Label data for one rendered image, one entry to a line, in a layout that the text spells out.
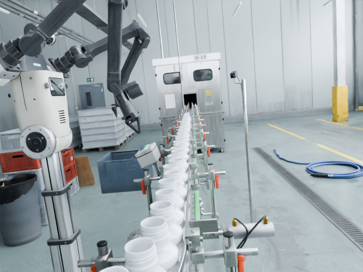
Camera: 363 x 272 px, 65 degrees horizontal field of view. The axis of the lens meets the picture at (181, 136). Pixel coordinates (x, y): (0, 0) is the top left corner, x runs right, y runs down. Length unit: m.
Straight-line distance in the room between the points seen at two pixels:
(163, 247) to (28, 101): 1.10
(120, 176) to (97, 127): 6.13
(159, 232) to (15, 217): 2.94
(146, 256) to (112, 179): 1.61
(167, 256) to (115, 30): 0.96
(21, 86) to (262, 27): 11.15
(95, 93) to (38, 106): 10.77
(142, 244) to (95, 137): 7.73
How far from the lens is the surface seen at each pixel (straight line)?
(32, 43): 1.23
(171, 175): 0.62
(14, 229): 3.35
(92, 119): 8.04
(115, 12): 1.20
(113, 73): 1.25
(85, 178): 4.91
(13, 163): 3.66
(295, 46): 12.32
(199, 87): 6.02
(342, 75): 10.00
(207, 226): 0.58
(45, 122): 1.40
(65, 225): 1.56
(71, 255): 1.61
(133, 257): 0.35
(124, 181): 1.93
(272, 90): 11.96
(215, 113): 6.01
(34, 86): 1.39
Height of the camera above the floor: 1.34
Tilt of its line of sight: 8 degrees down
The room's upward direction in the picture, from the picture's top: 6 degrees counter-clockwise
